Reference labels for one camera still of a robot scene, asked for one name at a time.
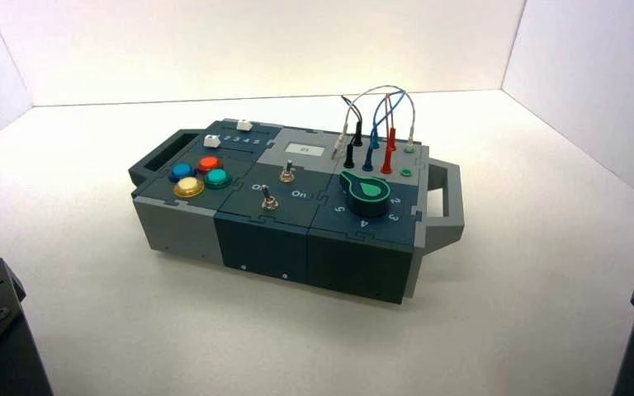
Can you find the red push button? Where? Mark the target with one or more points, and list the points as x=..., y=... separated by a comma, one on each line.
x=209, y=163

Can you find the blue push button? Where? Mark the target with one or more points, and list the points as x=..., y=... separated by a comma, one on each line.
x=182, y=171

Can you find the green push button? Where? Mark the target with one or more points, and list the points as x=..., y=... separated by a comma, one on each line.
x=218, y=177

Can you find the yellow push button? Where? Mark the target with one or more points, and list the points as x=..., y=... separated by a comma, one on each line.
x=188, y=187

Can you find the small e-paper display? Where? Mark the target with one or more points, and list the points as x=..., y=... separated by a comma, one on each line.
x=305, y=149

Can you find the green banana socket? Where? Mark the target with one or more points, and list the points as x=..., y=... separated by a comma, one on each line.
x=405, y=173
x=409, y=149

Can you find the metal toggle switch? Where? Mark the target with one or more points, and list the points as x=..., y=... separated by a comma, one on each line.
x=269, y=204
x=287, y=176

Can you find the white slider knob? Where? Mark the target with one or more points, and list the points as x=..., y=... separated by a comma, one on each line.
x=244, y=125
x=211, y=141

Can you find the grey and teal task box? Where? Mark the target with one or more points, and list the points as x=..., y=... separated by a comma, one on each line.
x=262, y=240

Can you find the green rotary knob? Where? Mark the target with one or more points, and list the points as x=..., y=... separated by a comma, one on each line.
x=369, y=199

